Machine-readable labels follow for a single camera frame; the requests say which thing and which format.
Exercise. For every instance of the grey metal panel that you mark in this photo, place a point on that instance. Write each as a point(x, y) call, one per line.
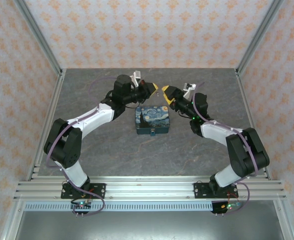
point(147, 226)

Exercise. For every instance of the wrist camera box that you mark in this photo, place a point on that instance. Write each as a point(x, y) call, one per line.
point(189, 87)
point(137, 74)

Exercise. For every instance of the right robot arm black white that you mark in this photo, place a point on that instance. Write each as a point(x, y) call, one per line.
point(247, 150)

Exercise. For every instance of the small blue padlock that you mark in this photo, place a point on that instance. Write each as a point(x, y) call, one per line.
point(152, 133)

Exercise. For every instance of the aluminium corner post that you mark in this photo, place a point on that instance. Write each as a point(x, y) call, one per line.
point(40, 40)
point(258, 37)

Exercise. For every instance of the starry night tin box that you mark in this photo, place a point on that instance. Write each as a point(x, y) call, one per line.
point(152, 118)

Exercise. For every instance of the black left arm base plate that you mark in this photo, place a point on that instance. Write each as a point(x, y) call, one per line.
point(97, 190)

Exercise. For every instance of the aluminium extrusion crossbeam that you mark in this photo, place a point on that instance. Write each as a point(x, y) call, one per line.
point(149, 187)

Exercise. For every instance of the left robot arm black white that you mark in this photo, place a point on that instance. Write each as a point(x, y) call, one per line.
point(64, 145)

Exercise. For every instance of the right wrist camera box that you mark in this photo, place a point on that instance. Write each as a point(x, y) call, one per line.
point(189, 87)

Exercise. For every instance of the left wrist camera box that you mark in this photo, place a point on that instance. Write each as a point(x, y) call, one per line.
point(137, 74)

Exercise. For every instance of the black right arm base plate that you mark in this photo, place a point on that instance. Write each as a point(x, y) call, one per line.
point(202, 190)

